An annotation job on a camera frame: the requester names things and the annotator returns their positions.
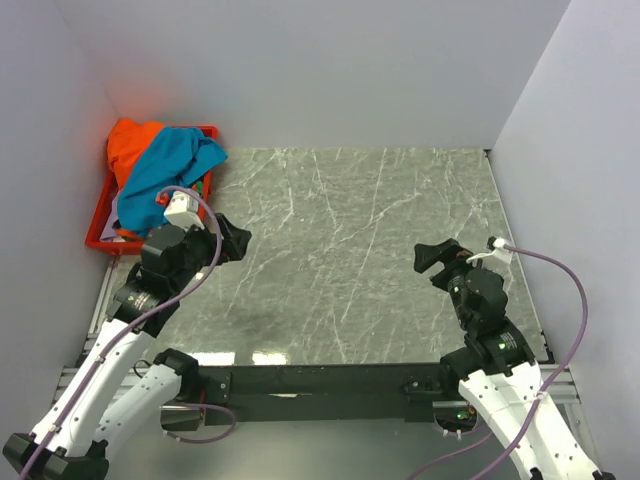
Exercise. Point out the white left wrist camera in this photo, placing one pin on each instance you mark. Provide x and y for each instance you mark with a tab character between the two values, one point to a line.
180	210

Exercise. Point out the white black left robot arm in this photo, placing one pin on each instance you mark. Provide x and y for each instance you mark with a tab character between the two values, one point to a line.
80	435

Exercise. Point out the red plastic bin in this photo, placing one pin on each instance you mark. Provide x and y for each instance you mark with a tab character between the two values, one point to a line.
103	210

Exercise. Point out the orange t shirt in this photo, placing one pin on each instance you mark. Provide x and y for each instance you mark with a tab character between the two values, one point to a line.
126	143

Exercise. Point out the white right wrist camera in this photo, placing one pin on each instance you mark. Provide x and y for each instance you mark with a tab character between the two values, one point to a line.
498	253

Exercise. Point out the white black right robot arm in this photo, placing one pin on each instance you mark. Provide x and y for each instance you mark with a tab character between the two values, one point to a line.
496	371

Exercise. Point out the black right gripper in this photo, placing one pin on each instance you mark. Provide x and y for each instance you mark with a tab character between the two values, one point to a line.
425	255

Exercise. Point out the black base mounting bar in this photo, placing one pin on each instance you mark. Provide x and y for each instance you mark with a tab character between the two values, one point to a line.
412	392

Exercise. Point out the blue t shirt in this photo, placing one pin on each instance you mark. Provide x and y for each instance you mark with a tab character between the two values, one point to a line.
175	157

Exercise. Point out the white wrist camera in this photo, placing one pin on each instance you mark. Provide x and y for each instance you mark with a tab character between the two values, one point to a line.
180	210
498	253

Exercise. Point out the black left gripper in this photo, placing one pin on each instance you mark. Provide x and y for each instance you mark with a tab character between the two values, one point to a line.
234	240

